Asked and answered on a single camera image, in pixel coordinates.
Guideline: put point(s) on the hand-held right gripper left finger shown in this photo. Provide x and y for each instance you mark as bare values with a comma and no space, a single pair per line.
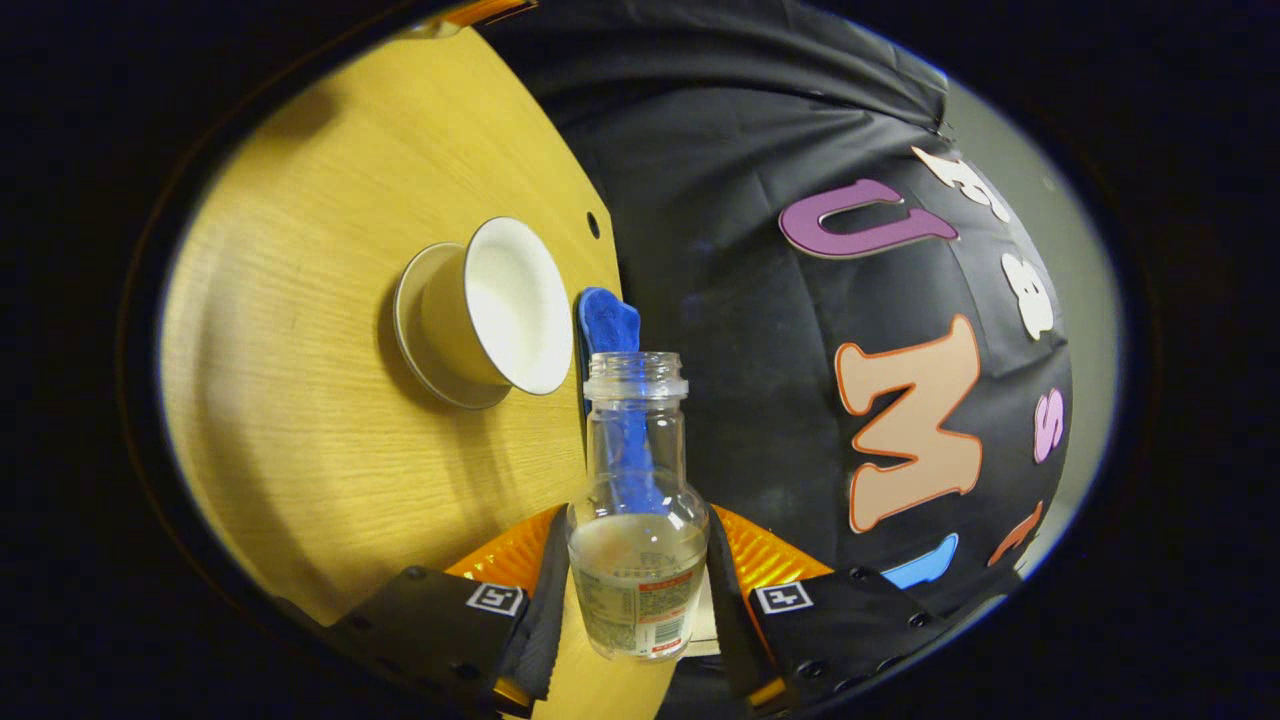
440,625

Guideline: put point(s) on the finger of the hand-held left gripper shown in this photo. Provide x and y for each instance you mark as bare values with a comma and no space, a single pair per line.
490,10

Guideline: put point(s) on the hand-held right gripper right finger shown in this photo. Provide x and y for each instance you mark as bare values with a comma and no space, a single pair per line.
860,620

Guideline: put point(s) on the clear labelled water bottle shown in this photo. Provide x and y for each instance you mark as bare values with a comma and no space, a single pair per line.
637,540

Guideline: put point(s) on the beige ceramic teacup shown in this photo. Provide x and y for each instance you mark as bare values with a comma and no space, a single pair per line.
500,300

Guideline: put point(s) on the blue towel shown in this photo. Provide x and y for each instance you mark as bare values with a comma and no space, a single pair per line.
605,320

